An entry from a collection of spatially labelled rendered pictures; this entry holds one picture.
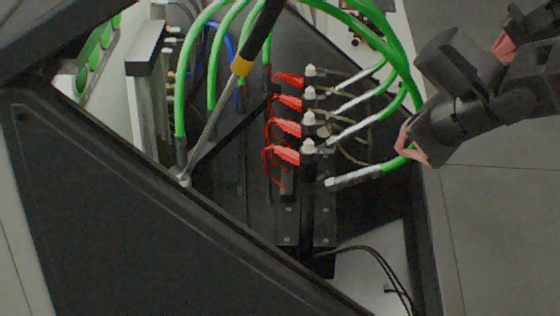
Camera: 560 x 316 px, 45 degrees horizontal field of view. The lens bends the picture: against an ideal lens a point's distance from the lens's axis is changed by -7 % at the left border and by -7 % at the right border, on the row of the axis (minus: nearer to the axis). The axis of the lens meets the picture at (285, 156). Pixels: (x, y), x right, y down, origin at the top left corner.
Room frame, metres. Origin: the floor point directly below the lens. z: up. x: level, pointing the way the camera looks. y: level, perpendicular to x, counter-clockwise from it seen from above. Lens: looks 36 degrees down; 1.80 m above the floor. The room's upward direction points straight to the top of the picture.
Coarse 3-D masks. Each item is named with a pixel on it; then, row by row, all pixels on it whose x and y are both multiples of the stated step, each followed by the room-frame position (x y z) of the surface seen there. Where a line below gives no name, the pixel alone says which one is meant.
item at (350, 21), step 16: (224, 0) 0.89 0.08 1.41; (304, 0) 0.85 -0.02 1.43; (320, 0) 0.84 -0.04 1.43; (208, 16) 0.91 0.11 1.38; (336, 16) 0.83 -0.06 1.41; (352, 16) 0.83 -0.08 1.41; (192, 32) 0.91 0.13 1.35; (368, 32) 0.81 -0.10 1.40; (192, 48) 0.93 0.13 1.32; (384, 48) 0.80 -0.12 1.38; (400, 64) 0.79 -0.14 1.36; (176, 80) 0.93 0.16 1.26; (176, 96) 0.93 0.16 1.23; (416, 96) 0.78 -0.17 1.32; (176, 112) 0.93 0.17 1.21; (176, 128) 0.93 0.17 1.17; (400, 160) 0.79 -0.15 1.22
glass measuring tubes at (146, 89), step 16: (144, 32) 1.04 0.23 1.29; (160, 32) 1.04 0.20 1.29; (144, 48) 0.98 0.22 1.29; (160, 48) 1.03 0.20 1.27; (128, 64) 0.95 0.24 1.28; (144, 64) 0.94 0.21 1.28; (160, 64) 1.06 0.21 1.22; (128, 80) 0.95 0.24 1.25; (144, 80) 0.96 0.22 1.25; (160, 80) 1.06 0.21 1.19; (128, 96) 0.95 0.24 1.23; (144, 96) 0.96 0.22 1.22; (160, 96) 1.03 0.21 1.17; (144, 112) 0.96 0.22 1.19; (160, 112) 1.03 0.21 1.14; (144, 128) 0.96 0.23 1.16; (160, 128) 1.03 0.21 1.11; (144, 144) 0.97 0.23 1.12; (160, 144) 0.99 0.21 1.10; (160, 160) 0.99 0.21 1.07
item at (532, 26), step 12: (516, 12) 1.03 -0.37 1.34; (540, 12) 1.00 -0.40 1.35; (552, 12) 0.99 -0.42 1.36; (516, 24) 0.99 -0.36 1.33; (528, 24) 1.00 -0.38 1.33; (540, 24) 0.99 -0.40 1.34; (552, 24) 0.98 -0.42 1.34; (528, 36) 0.99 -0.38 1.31; (540, 36) 0.99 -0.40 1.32; (552, 36) 0.98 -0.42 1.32
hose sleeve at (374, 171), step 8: (368, 168) 0.81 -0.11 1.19; (376, 168) 0.80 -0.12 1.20; (344, 176) 0.82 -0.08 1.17; (352, 176) 0.81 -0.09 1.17; (360, 176) 0.81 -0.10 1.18; (368, 176) 0.80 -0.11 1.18; (376, 176) 0.80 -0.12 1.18; (336, 184) 0.82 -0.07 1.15; (344, 184) 0.82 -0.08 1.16; (352, 184) 0.81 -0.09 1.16
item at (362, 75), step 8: (368, 0) 1.16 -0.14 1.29; (376, 8) 1.16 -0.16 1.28; (384, 16) 1.16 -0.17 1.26; (272, 32) 1.17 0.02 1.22; (264, 48) 1.17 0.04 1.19; (392, 48) 1.16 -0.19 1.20; (264, 56) 1.17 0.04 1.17; (264, 64) 1.17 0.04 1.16; (376, 64) 1.16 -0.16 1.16; (384, 64) 1.16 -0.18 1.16; (264, 72) 1.16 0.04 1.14; (360, 72) 1.16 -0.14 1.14; (368, 72) 1.16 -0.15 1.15; (376, 72) 1.16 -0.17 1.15; (264, 80) 1.16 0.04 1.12; (344, 80) 1.17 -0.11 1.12; (352, 80) 1.16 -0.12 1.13; (360, 80) 1.16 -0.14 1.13; (264, 88) 1.16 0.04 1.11; (336, 88) 1.16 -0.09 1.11; (344, 88) 1.16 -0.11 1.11; (328, 96) 1.16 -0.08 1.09
